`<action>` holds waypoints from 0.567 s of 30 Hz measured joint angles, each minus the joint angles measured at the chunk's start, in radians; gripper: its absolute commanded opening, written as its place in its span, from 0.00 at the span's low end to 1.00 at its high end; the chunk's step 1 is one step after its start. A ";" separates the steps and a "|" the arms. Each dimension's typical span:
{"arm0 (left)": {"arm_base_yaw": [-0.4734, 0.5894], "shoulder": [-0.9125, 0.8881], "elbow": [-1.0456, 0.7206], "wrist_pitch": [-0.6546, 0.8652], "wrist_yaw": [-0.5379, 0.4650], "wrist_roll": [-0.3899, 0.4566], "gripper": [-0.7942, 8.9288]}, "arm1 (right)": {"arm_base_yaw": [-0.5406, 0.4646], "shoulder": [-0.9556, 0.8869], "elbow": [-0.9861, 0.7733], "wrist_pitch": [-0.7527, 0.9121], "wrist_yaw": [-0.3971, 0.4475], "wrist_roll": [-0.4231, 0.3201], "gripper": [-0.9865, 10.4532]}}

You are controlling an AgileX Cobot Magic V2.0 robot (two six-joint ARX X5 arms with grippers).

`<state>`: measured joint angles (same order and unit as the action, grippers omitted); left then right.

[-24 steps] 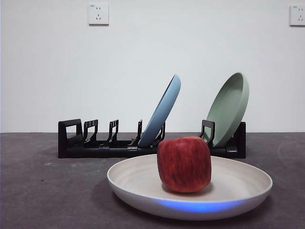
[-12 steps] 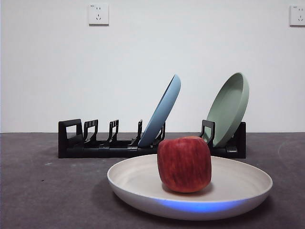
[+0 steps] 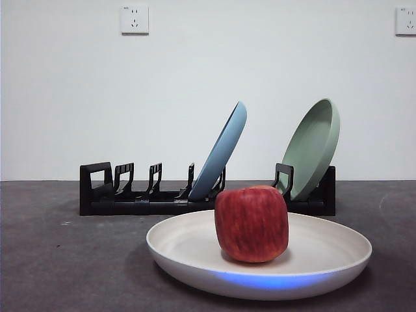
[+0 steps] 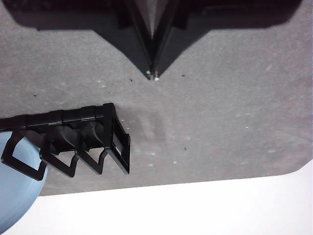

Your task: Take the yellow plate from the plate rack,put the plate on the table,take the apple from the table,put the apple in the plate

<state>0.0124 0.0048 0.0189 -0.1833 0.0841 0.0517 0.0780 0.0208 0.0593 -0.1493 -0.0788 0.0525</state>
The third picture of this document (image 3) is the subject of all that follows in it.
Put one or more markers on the red apple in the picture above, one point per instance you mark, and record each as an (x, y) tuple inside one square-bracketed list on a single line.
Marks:
[(252, 224)]

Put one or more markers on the pale yellow round plate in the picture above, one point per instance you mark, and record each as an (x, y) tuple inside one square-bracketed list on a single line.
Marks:
[(182, 240)]

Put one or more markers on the blue round plate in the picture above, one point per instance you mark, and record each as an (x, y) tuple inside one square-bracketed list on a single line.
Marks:
[(224, 149)]

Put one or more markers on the black plate rack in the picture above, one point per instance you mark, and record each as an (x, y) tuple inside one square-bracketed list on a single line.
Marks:
[(130, 208)]

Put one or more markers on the green round plate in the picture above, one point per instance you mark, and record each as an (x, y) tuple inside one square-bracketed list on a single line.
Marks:
[(313, 149)]

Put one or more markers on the white wall socket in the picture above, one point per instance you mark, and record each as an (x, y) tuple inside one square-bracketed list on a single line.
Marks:
[(135, 20), (407, 21)]

